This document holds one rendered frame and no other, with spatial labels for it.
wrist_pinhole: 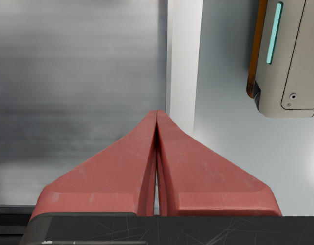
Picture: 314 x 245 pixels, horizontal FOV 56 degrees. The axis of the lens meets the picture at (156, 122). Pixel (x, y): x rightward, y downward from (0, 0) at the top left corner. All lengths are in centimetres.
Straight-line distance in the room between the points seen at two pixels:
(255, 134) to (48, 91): 128
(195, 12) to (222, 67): 101
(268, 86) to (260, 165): 68
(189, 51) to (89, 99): 11
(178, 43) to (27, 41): 14
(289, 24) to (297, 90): 23
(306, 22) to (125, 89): 76
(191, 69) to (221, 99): 107
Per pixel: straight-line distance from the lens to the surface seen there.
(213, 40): 123
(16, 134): 36
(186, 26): 27
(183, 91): 30
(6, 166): 40
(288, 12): 97
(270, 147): 158
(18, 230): 47
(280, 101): 108
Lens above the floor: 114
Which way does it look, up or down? 55 degrees down
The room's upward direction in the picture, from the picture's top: 178 degrees counter-clockwise
